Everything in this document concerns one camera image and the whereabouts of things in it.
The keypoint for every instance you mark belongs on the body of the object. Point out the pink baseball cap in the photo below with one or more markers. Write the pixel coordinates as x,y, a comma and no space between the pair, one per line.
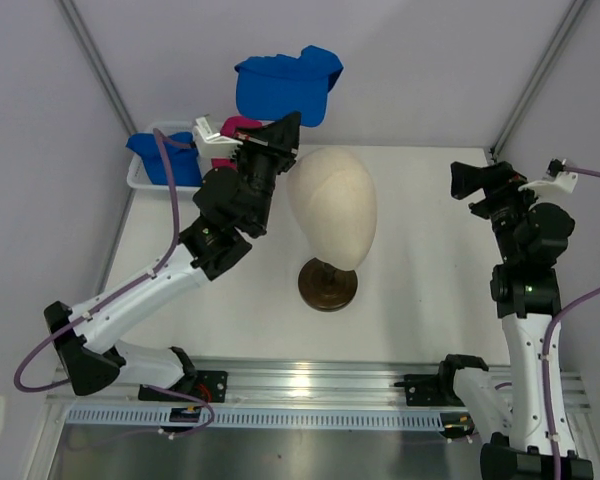
228,129

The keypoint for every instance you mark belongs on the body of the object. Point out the white slotted cable duct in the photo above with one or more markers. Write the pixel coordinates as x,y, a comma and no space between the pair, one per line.
227,417

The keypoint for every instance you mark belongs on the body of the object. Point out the white plastic basket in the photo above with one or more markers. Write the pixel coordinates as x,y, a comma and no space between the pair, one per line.
146,170

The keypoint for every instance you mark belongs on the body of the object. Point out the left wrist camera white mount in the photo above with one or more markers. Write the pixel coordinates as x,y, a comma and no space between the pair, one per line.
209,142

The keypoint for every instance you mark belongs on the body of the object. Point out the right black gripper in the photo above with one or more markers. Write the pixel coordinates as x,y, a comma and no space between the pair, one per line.
499,182

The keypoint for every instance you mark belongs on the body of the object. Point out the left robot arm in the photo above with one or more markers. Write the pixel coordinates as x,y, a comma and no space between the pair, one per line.
234,206

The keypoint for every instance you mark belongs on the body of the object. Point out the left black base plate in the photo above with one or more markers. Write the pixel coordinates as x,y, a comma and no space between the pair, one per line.
207,385

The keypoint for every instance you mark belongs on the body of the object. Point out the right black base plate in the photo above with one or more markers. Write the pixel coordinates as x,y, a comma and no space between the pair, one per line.
423,390

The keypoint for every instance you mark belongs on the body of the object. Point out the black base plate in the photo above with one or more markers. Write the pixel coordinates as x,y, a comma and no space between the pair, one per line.
423,390
207,385

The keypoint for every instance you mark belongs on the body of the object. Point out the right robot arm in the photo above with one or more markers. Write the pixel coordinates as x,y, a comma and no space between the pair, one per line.
529,436

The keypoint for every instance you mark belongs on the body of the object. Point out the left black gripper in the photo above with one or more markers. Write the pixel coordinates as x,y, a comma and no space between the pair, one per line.
277,142

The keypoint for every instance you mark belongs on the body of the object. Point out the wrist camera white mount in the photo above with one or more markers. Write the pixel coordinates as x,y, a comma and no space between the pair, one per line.
558,180
209,142

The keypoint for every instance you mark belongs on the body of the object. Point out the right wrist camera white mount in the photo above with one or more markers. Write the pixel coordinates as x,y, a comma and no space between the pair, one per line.
558,180

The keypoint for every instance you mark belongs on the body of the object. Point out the blue baseball cap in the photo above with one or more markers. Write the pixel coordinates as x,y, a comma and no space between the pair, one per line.
270,87

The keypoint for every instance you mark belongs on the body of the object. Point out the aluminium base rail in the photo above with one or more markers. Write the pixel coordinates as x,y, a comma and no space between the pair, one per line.
304,385

